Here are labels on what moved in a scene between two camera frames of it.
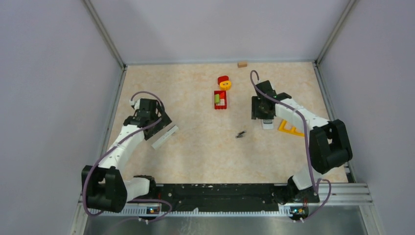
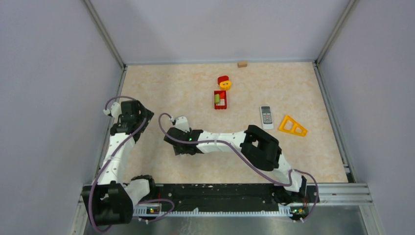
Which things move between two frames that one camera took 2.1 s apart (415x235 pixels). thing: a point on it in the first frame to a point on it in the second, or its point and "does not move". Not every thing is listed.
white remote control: x=267 y=124 does not move
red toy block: x=221 y=79 does not move
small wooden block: x=242 y=64 does not move
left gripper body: x=159 y=125 to x=144 y=113
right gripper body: x=258 y=110 to x=179 y=151
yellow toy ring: x=225 y=85 does not move
